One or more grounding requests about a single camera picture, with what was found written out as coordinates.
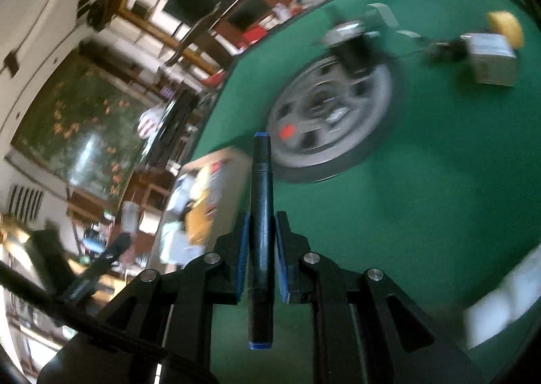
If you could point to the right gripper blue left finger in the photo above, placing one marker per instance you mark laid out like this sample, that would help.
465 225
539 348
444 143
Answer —
233 250

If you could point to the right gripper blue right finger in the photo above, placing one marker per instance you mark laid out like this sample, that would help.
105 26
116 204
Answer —
291 248

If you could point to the black pen blue ends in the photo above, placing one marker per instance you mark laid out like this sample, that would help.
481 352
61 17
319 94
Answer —
262 243

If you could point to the white pill bottle green label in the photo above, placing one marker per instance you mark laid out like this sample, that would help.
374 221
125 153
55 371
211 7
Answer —
517 293

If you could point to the small white medicine box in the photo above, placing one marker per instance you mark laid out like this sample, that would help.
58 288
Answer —
491 58

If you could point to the cardboard box tray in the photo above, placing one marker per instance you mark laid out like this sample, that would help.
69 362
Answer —
230 170

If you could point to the large green floral painting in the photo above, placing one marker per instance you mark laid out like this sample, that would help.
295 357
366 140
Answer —
83 129

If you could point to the round grey table control panel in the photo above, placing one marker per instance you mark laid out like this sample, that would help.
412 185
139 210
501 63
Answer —
323 122

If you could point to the black side table white legs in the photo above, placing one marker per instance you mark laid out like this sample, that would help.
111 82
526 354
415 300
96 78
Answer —
171 126

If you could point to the red white plastic bag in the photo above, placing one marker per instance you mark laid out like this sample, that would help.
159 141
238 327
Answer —
150 120

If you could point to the black cylindrical motor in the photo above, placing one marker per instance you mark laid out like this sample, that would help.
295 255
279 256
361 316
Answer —
349 43

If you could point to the wooden shelf unit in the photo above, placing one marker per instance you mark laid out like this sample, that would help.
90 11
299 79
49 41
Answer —
148 20

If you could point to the wooden chair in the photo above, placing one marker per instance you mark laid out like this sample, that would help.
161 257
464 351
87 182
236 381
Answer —
199 48

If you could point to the small black connector block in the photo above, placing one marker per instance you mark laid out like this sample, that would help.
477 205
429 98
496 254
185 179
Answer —
447 51

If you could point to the yellow tape roll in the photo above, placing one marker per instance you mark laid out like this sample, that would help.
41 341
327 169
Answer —
507 25

